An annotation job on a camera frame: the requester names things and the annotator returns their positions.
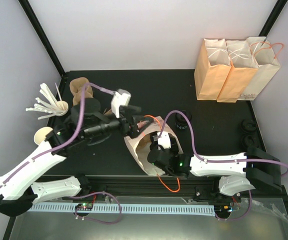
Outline printed Cream Bear paper bag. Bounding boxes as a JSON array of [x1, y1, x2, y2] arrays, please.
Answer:
[[123, 114, 184, 193]]

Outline single black paper cup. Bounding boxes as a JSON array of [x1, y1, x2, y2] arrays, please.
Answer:
[[175, 119, 189, 131]]

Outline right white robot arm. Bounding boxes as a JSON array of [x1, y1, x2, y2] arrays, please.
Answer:
[[147, 145, 282, 202]]

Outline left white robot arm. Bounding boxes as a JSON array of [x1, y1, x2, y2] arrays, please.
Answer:
[[0, 98, 145, 217]]

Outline black coffee lid back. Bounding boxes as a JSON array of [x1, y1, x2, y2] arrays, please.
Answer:
[[241, 119, 258, 133]]

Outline back-left pulp cup carrier stack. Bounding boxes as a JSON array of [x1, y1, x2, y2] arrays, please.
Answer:
[[69, 77, 94, 106]]

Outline stack of white paper cups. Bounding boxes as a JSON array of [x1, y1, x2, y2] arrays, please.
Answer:
[[33, 126, 53, 146]]

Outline left orange paper bag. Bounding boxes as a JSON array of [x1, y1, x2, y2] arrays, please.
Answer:
[[194, 38, 231, 101]]

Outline orange paper bag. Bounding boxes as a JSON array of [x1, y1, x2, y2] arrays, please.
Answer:
[[194, 38, 231, 101], [216, 40, 259, 103]]

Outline middle orange paper bag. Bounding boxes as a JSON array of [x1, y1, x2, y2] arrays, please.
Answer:
[[216, 40, 259, 103]]

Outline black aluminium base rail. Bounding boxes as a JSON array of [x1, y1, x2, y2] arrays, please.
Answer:
[[21, 174, 287, 203]]

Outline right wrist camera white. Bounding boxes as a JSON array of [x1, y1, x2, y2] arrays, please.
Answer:
[[151, 132, 178, 150]]

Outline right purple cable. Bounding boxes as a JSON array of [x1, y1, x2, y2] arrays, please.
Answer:
[[157, 110, 288, 177]]

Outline light blue cable duct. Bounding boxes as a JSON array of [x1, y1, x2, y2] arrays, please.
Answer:
[[28, 202, 215, 217]]

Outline white bag orange handles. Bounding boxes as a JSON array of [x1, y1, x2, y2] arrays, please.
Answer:
[[238, 36, 284, 101]]

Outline left black frame post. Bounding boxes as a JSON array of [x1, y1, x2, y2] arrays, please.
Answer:
[[18, 0, 66, 77]]

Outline black frame post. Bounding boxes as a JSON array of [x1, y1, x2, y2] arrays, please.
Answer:
[[18, 0, 66, 77], [258, 0, 288, 37]]

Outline right black frame post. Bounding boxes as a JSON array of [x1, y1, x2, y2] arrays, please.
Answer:
[[258, 0, 288, 37]]

